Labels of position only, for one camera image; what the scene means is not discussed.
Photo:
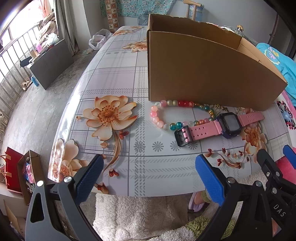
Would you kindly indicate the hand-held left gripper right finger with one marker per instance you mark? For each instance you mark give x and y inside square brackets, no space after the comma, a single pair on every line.
[209,178]

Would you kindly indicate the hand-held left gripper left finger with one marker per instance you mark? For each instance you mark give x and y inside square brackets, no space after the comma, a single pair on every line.
[89,180]

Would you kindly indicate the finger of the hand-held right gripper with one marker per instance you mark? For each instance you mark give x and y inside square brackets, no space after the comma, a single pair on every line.
[269,166]
[290,155]

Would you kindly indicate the brown cardboard box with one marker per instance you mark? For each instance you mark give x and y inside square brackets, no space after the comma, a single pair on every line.
[196,69]

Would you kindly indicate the purple slipper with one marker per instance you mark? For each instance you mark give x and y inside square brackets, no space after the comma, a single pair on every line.
[196,206]

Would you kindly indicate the green fluffy cloth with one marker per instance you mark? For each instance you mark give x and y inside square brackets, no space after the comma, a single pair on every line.
[198,227]

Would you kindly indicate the floral checked tablecloth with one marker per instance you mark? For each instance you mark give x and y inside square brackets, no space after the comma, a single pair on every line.
[138,162]

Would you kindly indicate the brown paper bag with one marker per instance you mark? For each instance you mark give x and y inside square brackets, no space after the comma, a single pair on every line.
[35,169]

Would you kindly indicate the red gift bag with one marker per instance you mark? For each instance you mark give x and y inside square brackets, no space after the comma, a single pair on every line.
[13,171]

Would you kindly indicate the cyan blanket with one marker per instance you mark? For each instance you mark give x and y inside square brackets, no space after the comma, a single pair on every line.
[282,60]

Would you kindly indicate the gold-capped glass jar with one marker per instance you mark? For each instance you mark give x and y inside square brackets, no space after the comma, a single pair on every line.
[240,28]

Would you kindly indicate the white plastic bag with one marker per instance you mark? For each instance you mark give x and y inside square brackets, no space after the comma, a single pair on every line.
[99,40]

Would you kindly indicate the grey curtain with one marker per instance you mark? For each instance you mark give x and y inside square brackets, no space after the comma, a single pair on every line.
[67,23]

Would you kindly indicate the blue water bottle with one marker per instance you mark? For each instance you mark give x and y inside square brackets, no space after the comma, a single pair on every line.
[198,14]

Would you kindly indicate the patterned storage box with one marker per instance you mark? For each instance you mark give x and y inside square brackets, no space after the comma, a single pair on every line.
[112,16]

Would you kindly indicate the wooden chair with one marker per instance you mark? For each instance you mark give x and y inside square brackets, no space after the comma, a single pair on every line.
[188,3]

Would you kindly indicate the teal floral hanging cloth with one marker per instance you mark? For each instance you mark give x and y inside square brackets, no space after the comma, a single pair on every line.
[138,7]

